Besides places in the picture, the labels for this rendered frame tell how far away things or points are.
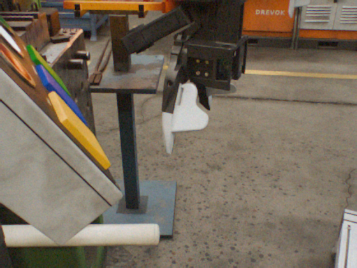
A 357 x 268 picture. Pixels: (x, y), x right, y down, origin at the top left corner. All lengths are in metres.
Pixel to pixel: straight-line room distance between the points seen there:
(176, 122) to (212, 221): 1.35
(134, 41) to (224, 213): 1.41
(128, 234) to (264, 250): 0.98
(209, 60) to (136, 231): 0.45
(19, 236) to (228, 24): 0.62
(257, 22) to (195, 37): 3.97
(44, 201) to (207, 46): 0.25
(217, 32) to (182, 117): 0.11
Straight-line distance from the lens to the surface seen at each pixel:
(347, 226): 1.57
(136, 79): 1.43
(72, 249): 1.23
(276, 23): 4.46
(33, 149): 0.34
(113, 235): 0.83
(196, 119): 0.48
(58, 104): 0.40
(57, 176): 0.36
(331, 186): 2.17
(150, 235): 0.82
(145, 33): 0.52
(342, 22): 4.55
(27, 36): 0.99
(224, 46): 0.48
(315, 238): 1.82
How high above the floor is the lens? 1.20
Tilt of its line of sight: 29 degrees down
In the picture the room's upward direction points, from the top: straight up
